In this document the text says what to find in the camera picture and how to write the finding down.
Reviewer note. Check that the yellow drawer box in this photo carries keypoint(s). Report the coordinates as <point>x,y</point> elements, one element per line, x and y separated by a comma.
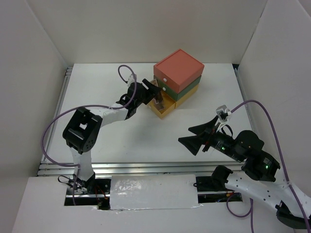
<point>169,104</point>

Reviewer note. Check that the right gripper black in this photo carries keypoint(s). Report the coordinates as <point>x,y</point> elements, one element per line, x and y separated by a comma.
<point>192,142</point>

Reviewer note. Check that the white front cover panel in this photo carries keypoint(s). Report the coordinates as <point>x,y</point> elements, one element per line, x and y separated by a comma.
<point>153,192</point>

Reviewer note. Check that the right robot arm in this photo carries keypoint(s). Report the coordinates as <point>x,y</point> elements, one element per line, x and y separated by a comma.
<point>265,182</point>

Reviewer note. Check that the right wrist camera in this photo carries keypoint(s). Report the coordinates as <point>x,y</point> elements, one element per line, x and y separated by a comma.
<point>223,113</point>

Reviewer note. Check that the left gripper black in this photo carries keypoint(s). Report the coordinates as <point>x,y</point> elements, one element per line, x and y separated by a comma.
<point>151,91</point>

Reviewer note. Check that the brown eyeshadow palette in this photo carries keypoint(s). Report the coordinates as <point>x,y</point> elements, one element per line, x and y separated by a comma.
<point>157,91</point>

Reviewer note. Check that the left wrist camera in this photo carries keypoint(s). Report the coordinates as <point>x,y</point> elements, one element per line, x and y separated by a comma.
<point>132,79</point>

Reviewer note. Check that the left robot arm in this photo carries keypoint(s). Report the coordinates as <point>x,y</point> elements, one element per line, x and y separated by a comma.
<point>83,128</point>

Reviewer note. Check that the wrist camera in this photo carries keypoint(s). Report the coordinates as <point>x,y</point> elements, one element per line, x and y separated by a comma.
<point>223,113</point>
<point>132,79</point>

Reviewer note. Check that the pink-brown eyeshadow palette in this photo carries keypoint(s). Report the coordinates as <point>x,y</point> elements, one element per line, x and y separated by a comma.
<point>159,104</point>

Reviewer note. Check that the green drawer box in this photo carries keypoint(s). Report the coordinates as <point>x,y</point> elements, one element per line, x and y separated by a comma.
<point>177,96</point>

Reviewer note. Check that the aluminium table rail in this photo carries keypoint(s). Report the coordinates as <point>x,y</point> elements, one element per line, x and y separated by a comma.
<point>145,144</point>

